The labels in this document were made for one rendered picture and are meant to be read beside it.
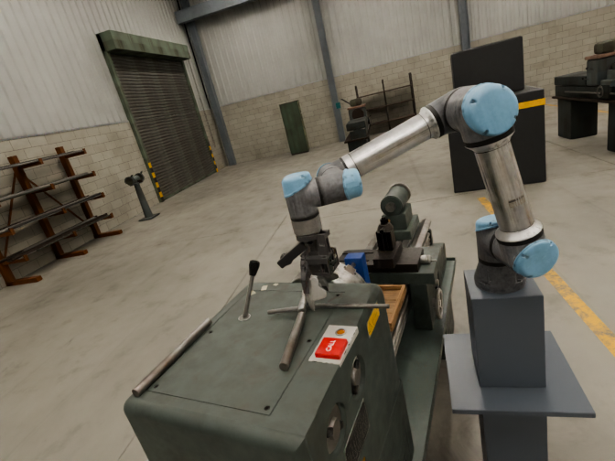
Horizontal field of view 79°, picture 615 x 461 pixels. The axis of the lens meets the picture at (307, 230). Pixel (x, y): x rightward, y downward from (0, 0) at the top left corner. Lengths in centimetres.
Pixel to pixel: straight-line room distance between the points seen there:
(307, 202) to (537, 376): 97
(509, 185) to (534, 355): 61
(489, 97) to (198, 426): 94
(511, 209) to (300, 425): 73
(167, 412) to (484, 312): 95
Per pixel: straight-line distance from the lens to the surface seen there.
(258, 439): 78
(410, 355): 196
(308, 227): 92
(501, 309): 132
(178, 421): 90
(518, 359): 144
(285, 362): 86
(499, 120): 99
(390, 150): 105
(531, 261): 114
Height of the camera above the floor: 179
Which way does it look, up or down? 19 degrees down
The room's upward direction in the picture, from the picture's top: 14 degrees counter-clockwise
